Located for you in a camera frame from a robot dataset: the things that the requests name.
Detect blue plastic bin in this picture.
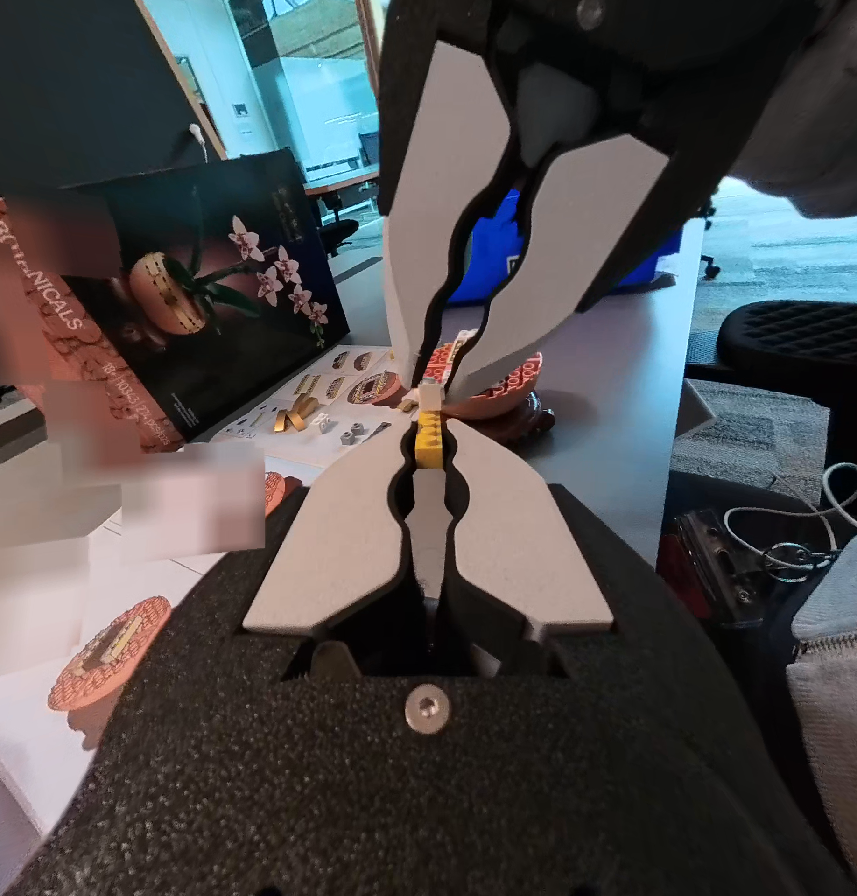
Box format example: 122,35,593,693
444,188,683,307

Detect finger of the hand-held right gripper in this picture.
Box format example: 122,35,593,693
383,40,512,383
446,132,672,406

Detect wooden office desk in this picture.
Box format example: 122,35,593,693
302,163,382,198

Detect metal key ring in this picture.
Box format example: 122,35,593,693
759,541,833,583

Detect black office chair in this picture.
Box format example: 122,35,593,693
315,195,361,258

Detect black divider board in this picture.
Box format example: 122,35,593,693
0,0,228,191

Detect white cable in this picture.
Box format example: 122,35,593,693
721,461,857,555

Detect toy instruction sheet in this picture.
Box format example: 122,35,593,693
0,343,410,844

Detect grey desk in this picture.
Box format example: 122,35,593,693
0,220,706,844

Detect black orchid picture box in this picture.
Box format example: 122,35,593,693
0,147,352,457

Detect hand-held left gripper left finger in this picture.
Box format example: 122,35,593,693
243,420,410,634

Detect narrow yellow toy plate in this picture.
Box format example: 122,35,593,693
414,409,448,469

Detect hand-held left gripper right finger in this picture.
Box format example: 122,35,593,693
444,418,617,638

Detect person's right forearm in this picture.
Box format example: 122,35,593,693
728,0,857,219

